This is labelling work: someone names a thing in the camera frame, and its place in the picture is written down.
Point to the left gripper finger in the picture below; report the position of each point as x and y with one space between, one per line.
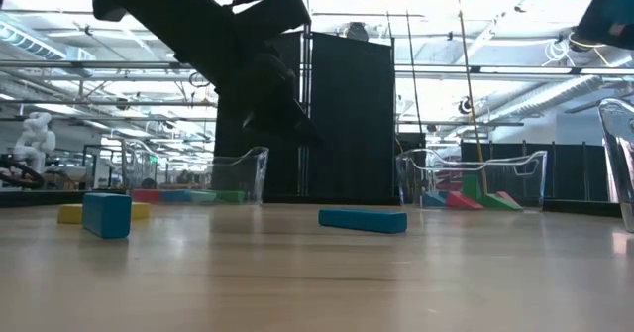
267 123
303 121

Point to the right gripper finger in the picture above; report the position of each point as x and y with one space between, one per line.
614 38

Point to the small light cyan cube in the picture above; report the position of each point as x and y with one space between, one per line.
202 197

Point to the light blue long block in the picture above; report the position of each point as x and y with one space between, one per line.
361 221

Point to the small blue block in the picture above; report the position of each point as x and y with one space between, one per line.
174 196

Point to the medium blue block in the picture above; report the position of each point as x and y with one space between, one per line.
433 199

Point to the red wedge block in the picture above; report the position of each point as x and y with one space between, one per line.
463 201

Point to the green wedge block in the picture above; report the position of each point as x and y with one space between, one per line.
471 187
499 203

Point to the yellow long block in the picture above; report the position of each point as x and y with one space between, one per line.
69 213

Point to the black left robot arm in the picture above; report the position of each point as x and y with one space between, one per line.
183 20

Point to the black room divider panel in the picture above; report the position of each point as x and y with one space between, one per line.
351 124

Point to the clear plastic bin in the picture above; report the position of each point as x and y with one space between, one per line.
619 163
530 178
247 173

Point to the black barrier panels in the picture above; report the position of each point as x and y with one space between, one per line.
569 173

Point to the white humanoid robot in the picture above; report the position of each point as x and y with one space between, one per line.
37 141

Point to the black metal rig frame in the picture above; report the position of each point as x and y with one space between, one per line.
569 207

